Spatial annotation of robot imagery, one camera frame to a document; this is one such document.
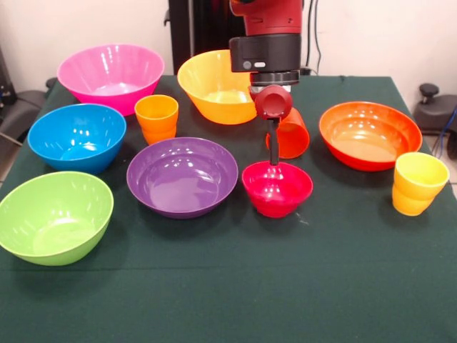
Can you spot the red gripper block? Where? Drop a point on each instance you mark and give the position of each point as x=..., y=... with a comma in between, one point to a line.
x=273, y=103

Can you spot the red-orange cup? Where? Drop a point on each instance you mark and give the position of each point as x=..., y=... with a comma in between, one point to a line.
x=294, y=139

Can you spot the small crimson bowl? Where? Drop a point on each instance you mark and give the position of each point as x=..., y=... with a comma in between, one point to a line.
x=276, y=193

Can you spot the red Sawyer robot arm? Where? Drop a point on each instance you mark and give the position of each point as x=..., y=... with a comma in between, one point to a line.
x=271, y=21

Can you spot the large yellow-orange bowl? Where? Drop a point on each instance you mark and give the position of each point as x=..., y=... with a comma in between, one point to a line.
x=207, y=93

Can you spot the purple bowl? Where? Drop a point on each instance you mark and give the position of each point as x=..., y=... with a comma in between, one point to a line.
x=182, y=175

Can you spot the shallow red-orange bowl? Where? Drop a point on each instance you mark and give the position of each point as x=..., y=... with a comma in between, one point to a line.
x=371, y=135

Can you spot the orange cup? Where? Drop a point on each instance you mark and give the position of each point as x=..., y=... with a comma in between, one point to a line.
x=157, y=121

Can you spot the dark green tablecloth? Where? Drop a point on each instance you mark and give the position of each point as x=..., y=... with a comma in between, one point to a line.
x=285, y=268

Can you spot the yellow cup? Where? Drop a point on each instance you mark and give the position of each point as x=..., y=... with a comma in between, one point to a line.
x=417, y=186

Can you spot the large pink bowl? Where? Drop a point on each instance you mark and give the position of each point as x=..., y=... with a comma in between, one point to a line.
x=107, y=68

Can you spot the blue bowl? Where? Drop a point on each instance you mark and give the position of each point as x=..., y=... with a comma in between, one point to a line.
x=75, y=139

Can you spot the green bowl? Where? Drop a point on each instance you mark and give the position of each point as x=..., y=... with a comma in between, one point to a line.
x=53, y=218

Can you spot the black device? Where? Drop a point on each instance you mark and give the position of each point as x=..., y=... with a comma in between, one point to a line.
x=5, y=82

